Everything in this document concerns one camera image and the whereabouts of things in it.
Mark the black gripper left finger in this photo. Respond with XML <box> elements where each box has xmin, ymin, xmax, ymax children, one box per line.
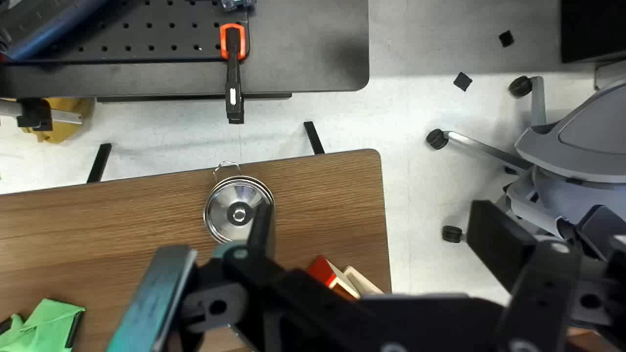
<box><xmin>108</xmin><ymin>245</ymin><xmax>198</xmax><ymax>352</ymax></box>

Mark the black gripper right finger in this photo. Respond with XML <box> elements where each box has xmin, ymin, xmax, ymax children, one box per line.
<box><xmin>468</xmin><ymin>200</ymin><xmax>581</xmax><ymax>352</ymax></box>

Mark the green cloth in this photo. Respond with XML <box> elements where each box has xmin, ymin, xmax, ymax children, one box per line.
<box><xmin>0</xmin><ymin>299</ymin><xmax>86</xmax><ymax>352</ymax></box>

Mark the grey office chair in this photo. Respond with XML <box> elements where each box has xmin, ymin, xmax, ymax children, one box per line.
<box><xmin>427</xmin><ymin>76</ymin><xmax>626</xmax><ymax>237</ymax></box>

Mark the silver metal pot lid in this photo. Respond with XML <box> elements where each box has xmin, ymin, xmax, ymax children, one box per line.
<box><xmin>204</xmin><ymin>172</ymin><xmax>274</xmax><ymax>243</ymax></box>

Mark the red wooden drawer box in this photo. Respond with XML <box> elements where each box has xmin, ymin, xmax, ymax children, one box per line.
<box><xmin>307</xmin><ymin>256</ymin><xmax>382</xmax><ymax>299</ymax></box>

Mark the black perforated breadboard table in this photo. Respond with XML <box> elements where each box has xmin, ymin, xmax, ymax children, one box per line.
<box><xmin>0</xmin><ymin>0</ymin><xmax>370</xmax><ymax>100</ymax></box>

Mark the orange black bar clamp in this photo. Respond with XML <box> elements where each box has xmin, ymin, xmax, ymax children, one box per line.
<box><xmin>219</xmin><ymin>22</ymin><xmax>247</xmax><ymax>125</ymax></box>

